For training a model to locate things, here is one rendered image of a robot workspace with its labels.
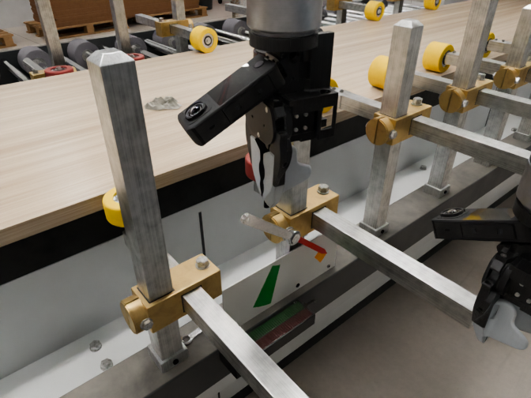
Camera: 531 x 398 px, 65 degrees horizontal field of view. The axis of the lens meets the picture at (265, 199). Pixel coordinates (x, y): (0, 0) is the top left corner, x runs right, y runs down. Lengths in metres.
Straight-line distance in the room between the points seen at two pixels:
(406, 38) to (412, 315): 1.22
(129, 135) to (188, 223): 0.42
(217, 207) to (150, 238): 0.36
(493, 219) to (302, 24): 0.28
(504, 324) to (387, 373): 1.04
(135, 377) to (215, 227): 0.34
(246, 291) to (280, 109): 0.34
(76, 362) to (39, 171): 0.34
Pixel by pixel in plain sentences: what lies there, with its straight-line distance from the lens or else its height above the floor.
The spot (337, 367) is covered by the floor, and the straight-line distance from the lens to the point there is 1.55.
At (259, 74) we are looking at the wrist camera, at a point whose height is 1.13.
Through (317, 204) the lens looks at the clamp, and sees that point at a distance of 0.70.
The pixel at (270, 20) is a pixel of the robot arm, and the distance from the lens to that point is 0.42.
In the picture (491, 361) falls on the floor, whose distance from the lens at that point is 1.73.
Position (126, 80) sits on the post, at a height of 1.13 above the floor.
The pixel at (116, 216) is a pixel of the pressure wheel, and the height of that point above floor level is 0.89.
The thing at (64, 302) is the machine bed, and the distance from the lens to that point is 0.82.
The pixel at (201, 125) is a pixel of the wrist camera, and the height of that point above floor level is 1.09.
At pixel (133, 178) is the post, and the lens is 0.48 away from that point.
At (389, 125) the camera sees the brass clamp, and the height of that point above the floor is 0.96.
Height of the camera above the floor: 1.26
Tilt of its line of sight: 33 degrees down
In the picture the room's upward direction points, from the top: straight up
